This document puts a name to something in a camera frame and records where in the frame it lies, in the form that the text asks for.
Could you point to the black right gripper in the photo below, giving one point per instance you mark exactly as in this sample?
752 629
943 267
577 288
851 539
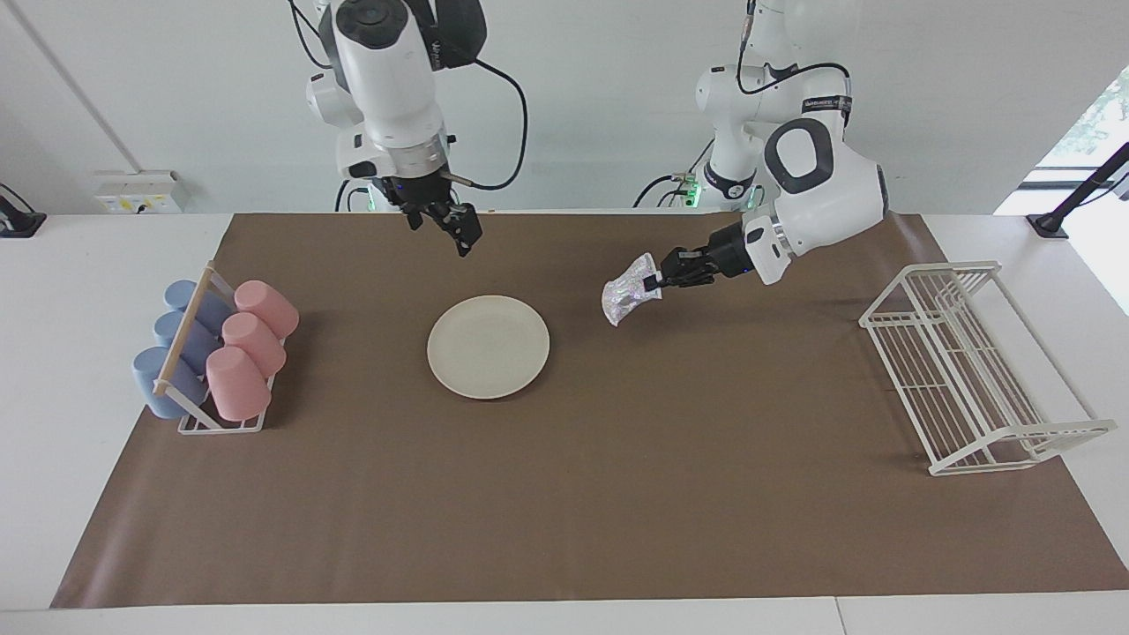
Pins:
419 194

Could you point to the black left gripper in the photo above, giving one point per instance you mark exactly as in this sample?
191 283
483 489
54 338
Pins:
728 251

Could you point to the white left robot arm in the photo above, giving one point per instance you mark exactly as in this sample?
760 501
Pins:
829 203

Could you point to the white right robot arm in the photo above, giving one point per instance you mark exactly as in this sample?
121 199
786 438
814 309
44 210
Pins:
388 79

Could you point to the cream round plate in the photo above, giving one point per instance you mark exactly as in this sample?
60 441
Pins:
488 347

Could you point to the pink plastic cup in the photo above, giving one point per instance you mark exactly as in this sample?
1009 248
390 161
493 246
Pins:
256 344
269 307
238 388

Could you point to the brown table mat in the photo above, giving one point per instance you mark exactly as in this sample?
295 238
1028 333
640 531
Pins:
617 485

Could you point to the blue plastic cup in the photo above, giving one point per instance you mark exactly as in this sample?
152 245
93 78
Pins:
207 304
190 339
159 388

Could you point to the cup rack with wooden bar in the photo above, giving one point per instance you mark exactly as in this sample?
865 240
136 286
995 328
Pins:
185 326

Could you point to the white power strip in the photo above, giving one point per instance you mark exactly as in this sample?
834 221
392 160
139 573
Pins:
137 192

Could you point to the black desk clamp mount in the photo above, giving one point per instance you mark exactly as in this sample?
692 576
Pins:
22 222

